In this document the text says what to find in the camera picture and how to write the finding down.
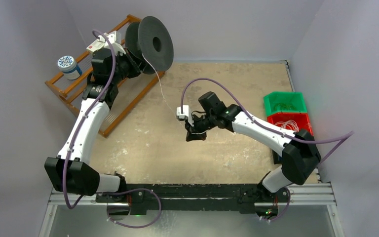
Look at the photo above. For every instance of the red plastic bin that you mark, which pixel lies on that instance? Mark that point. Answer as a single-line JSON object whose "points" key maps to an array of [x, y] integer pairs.
{"points": [[291, 121]]}

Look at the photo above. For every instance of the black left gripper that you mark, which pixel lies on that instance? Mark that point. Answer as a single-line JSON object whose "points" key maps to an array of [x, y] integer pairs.
{"points": [[135, 70]]}

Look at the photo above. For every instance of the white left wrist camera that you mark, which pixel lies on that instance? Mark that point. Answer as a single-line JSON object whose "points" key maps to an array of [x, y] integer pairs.
{"points": [[113, 40]]}

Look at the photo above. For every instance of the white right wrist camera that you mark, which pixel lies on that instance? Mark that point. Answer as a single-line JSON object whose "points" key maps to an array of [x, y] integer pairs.
{"points": [[184, 113]]}

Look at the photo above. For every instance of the blue white round jar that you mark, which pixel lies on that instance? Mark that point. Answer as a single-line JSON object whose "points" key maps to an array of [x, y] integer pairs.
{"points": [[69, 67]]}

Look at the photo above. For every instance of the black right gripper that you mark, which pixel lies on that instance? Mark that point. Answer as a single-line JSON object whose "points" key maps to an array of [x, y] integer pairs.
{"points": [[195, 130]]}

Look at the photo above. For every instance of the black perforated cable spool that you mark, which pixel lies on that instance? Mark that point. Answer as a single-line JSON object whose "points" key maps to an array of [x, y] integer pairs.
{"points": [[149, 42]]}

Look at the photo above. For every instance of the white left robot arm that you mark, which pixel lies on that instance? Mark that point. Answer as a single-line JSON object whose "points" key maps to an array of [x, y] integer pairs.
{"points": [[70, 172]]}

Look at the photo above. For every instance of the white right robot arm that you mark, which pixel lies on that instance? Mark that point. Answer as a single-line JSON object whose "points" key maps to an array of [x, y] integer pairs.
{"points": [[299, 153]]}

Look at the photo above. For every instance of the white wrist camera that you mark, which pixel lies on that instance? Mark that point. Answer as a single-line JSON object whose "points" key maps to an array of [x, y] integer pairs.
{"points": [[113, 40], [184, 113]]}

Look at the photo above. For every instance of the green plastic bin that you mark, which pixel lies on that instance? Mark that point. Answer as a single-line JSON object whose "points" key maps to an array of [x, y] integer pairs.
{"points": [[281, 101]]}

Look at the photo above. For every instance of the green white cardboard box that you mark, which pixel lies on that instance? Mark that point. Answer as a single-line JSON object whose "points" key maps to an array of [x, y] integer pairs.
{"points": [[95, 45]]}

